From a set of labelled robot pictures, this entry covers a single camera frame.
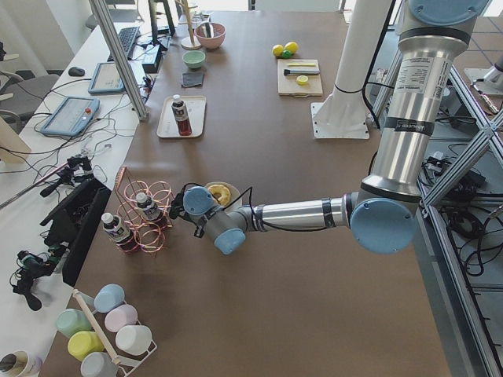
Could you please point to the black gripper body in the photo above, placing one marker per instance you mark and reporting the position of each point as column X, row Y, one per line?
column 175, row 207

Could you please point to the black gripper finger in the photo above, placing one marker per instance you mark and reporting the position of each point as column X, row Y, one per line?
column 199, row 233

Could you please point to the glazed donut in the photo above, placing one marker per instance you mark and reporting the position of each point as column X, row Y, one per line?
column 220, row 193

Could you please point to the white round plate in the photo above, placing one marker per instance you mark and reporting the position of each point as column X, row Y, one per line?
column 236, row 200

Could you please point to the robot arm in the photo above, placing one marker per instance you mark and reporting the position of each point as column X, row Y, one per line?
column 381, row 213

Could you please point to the cream rabbit tray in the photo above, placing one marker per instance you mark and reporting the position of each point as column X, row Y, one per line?
column 167, row 126

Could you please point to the tea bottle in rack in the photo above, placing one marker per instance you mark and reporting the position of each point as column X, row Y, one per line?
column 119, row 232
column 150, row 210

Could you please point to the black box stand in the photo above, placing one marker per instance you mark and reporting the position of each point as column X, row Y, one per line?
column 75, row 220

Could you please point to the blue cup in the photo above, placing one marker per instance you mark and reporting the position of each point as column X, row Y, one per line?
column 109, row 297

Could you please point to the pink cup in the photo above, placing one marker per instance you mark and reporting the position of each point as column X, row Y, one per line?
column 121, row 316

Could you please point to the white cup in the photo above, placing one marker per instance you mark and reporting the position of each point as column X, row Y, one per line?
column 134, row 339

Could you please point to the grey folded cloth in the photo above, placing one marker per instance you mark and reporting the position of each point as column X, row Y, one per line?
column 192, row 79

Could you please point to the near teach pendant tablet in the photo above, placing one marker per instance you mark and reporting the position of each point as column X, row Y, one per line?
column 72, row 117

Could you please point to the teach pendant tablet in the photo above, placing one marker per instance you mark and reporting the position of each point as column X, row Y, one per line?
column 106, row 80
column 72, row 117

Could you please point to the far teach pendant tablet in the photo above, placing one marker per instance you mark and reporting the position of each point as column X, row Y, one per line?
column 106, row 80

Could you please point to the white cup rack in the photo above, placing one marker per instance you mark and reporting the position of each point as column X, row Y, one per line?
column 127, row 363

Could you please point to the green cup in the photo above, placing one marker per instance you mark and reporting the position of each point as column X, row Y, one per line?
column 71, row 321

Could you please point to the green ceramic bowl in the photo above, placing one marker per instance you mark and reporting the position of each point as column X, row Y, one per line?
column 194, row 59

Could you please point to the yellow cup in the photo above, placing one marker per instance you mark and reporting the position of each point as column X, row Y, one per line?
column 82, row 343

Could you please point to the grey cup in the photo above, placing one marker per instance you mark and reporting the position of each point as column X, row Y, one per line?
column 98, row 364

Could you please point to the wooden mug tree stand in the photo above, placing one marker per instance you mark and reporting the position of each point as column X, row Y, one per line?
column 190, row 42

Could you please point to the computer mouse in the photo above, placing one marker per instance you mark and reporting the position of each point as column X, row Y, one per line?
column 76, row 72

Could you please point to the wooden cutting board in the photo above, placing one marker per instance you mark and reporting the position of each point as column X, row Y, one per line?
column 287, row 86

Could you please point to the pink bowl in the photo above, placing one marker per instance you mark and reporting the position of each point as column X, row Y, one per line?
column 210, row 34

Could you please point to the black keyboard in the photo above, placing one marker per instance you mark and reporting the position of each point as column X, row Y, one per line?
column 127, row 37

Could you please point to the half lemon slice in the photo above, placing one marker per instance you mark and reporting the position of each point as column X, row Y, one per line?
column 302, row 80

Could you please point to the yellow plastic knife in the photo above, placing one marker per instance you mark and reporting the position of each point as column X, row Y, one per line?
column 301, row 64

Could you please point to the lower yellow lemon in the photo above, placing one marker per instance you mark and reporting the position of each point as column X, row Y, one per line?
column 277, row 50

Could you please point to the yellow lemon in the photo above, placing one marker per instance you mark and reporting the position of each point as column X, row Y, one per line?
column 292, row 47
column 277, row 50

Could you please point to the green lime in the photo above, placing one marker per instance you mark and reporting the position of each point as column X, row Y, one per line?
column 286, row 54

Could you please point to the upper yellow lemon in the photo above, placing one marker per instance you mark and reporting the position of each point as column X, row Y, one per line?
column 292, row 47

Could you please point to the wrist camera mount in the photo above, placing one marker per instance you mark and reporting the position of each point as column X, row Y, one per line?
column 177, row 204

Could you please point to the copper wire bottle rack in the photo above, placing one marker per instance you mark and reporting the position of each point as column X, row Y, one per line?
column 149, row 235

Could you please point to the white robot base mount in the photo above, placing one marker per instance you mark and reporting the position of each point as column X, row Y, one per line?
column 343, row 113

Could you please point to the aluminium frame post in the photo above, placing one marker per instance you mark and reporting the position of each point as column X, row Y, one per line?
column 104, row 20

